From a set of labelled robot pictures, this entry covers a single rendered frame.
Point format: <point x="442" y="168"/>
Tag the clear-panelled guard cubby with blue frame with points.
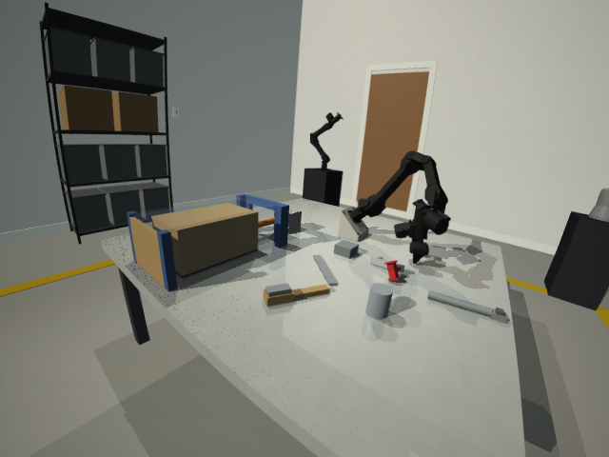
<point x="178" y="243"/>

